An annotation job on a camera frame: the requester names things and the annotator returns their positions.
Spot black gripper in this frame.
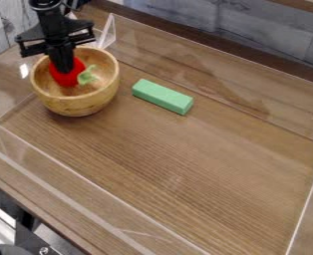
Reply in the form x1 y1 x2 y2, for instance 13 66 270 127
14 6 94 74

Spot red knitted fruit green leaf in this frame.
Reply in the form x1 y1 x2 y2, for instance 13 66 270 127
49 58 98 88

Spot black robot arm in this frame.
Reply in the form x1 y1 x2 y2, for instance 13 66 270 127
14 0 96 74

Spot wooden bowl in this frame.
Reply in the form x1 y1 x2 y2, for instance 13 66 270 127
30 47 120 117

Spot green rectangular block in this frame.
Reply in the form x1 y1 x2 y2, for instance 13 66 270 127
132 79 193 116

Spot clear acrylic tray walls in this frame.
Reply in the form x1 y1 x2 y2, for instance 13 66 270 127
0 18 313 255

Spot black metal table bracket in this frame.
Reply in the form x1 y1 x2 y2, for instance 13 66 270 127
14 222 61 255

